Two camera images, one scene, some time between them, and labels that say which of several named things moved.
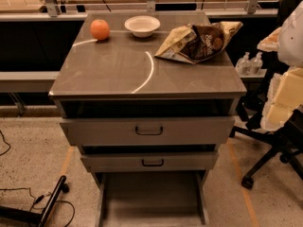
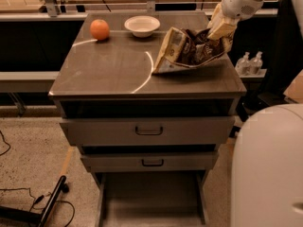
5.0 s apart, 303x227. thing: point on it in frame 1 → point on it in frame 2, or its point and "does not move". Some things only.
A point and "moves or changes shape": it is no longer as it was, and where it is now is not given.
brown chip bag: [195, 43] moves or changes shape
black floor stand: [61, 187] does not move
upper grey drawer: [149, 130] does not move
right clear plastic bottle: [257, 64] does not move
